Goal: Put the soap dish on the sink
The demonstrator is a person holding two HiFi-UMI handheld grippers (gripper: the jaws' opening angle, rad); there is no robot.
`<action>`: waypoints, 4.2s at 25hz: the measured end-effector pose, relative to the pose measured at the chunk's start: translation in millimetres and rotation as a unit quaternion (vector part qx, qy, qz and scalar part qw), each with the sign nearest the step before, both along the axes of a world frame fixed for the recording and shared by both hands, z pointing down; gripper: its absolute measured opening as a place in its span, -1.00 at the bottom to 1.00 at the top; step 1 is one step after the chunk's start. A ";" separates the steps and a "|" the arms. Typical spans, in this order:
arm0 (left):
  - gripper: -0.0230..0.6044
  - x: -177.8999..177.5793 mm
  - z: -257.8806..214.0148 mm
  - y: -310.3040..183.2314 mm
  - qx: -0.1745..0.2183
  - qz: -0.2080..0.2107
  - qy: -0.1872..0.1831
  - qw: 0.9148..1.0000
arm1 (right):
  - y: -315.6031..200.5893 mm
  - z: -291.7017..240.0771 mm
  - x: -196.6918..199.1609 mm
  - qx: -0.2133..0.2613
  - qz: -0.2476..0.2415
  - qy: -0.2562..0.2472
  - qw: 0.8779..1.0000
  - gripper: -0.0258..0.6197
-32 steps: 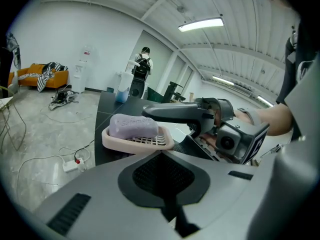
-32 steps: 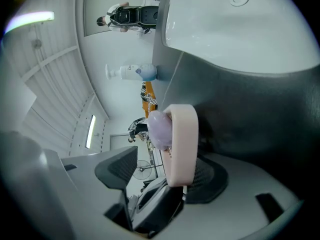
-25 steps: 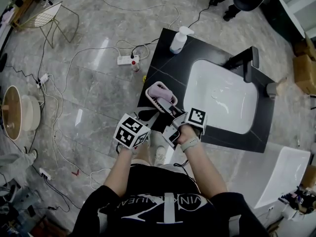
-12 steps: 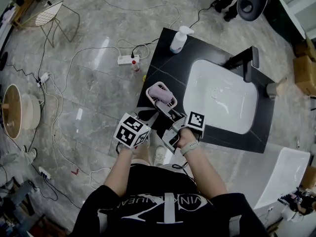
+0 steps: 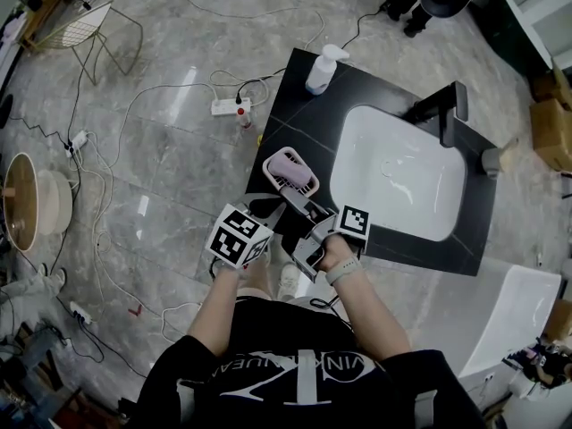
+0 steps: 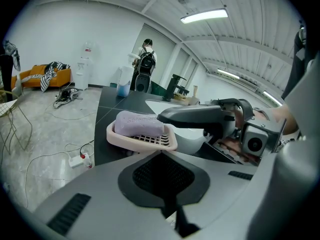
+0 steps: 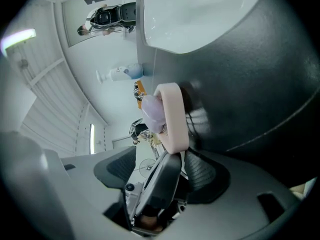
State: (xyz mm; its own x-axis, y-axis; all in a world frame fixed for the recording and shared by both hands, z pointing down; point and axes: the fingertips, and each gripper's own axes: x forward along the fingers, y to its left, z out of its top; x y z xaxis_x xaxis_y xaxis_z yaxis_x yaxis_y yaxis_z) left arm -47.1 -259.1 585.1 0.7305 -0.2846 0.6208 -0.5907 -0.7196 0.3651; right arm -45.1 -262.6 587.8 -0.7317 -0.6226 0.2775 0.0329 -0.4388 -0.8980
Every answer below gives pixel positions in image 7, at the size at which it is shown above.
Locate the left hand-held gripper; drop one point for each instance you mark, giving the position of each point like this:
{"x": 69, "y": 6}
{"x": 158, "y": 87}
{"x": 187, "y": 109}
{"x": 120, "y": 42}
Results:
{"x": 132, "y": 196}

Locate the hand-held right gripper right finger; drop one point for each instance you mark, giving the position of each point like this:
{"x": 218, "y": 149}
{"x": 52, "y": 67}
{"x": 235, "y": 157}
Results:
{"x": 237, "y": 204}

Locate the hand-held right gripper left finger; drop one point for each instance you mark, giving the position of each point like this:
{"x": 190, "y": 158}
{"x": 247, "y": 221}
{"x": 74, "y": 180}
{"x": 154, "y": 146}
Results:
{"x": 100, "y": 196}

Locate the person's left hand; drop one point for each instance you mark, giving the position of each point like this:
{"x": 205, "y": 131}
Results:
{"x": 150, "y": 222}

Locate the black standing fan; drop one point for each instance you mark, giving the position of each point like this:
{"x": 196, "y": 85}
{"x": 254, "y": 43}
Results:
{"x": 148, "y": 167}

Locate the long ceiling light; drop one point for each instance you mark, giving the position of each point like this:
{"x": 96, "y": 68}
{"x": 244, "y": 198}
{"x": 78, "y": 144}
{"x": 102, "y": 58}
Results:
{"x": 20, "y": 37}
{"x": 92, "y": 139}

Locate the yellow striped item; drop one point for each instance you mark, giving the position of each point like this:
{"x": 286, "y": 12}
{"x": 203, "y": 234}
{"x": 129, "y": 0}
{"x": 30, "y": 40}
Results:
{"x": 140, "y": 101}

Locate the white pump bottle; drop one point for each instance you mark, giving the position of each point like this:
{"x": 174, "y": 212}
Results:
{"x": 122, "y": 72}

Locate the white sink basin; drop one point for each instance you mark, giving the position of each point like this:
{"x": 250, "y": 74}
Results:
{"x": 187, "y": 16}

